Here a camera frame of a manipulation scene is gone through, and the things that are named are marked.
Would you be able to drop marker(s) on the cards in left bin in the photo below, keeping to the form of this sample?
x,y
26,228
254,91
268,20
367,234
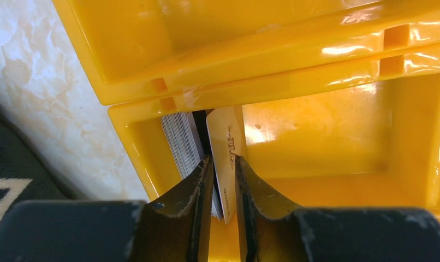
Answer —
x,y
188,139

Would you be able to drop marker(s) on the yellow plastic bin left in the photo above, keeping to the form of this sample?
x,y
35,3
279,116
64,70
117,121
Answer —
x,y
349,134

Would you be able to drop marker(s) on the yellow plastic bin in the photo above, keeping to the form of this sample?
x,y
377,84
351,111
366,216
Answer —
x,y
132,50
349,134

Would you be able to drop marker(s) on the gold VIP card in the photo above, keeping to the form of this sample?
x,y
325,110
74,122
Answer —
x,y
227,140

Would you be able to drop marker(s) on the yellow plastic bin middle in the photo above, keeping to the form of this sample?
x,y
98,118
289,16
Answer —
x,y
132,50

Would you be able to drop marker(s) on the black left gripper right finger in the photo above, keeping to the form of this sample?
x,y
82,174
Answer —
x,y
274,228

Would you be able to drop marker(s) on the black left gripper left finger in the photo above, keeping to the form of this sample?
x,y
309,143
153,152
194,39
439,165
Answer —
x,y
173,227

